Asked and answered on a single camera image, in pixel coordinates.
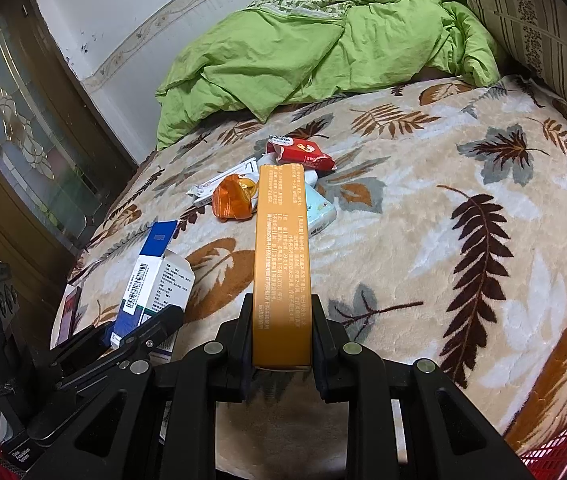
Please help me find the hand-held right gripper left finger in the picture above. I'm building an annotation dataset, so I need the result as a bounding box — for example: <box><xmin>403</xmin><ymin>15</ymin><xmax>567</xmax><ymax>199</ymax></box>
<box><xmin>26</xmin><ymin>294</ymin><xmax>254</xmax><ymax>480</ymax></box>

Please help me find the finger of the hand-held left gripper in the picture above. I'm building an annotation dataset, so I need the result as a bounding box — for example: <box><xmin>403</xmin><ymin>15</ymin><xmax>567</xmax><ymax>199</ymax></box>
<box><xmin>48</xmin><ymin>322</ymin><xmax>117</xmax><ymax>367</ymax></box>
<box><xmin>54</xmin><ymin>304</ymin><xmax>185</xmax><ymax>392</ymax></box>

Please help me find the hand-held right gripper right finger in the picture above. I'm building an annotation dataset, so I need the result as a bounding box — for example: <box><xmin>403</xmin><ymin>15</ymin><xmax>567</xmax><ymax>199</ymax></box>
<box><xmin>311</xmin><ymin>294</ymin><xmax>534</xmax><ymax>480</ymax></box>

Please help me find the blue white medicine box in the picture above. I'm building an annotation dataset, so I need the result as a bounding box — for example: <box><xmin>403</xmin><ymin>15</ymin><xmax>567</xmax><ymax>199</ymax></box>
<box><xmin>110</xmin><ymin>220</ymin><xmax>197</xmax><ymax>363</ymax></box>

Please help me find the long orange box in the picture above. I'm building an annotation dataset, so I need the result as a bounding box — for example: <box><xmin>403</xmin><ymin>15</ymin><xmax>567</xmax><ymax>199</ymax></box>
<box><xmin>252</xmin><ymin>162</ymin><xmax>313</xmax><ymax>372</ymax></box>

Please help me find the red snack packet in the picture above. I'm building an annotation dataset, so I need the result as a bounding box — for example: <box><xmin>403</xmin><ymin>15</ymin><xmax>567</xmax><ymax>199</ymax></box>
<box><xmin>265</xmin><ymin>136</ymin><xmax>337</xmax><ymax>173</ymax></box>

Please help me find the smartphone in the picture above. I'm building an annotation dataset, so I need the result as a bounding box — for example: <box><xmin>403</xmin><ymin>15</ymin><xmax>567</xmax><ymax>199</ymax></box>
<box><xmin>56</xmin><ymin>285</ymin><xmax>83</xmax><ymax>346</ymax></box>

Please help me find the leaf print blanket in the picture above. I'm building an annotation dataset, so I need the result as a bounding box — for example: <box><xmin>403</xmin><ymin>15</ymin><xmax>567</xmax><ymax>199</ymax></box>
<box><xmin>48</xmin><ymin>74</ymin><xmax>567</xmax><ymax>471</ymax></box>

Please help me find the teal tissue packet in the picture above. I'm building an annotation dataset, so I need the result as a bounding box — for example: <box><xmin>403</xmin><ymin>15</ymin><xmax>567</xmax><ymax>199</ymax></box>
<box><xmin>303</xmin><ymin>182</ymin><xmax>338</xmax><ymax>236</ymax></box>

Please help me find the orange snack packet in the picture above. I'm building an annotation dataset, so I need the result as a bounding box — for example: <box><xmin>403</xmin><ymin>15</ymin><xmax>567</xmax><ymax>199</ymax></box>
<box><xmin>212</xmin><ymin>174</ymin><xmax>259</xmax><ymax>222</ymax></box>

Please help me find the long white medicine box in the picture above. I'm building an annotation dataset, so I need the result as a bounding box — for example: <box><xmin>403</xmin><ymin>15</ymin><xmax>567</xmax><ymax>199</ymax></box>
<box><xmin>186</xmin><ymin>157</ymin><xmax>262</xmax><ymax>207</ymax></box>

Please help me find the wooden door with glass pane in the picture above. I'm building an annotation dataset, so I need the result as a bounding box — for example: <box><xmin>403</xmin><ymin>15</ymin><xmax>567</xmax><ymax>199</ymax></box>
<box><xmin>0</xmin><ymin>0</ymin><xmax>139</xmax><ymax>351</ymax></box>

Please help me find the green duvet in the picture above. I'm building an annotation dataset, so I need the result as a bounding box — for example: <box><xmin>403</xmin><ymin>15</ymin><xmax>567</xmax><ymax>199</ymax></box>
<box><xmin>155</xmin><ymin>0</ymin><xmax>501</xmax><ymax>152</ymax></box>

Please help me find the striped brown pillow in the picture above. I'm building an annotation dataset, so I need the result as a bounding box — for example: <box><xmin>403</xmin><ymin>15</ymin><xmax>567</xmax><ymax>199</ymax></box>
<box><xmin>458</xmin><ymin>0</ymin><xmax>567</xmax><ymax>133</ymax></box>

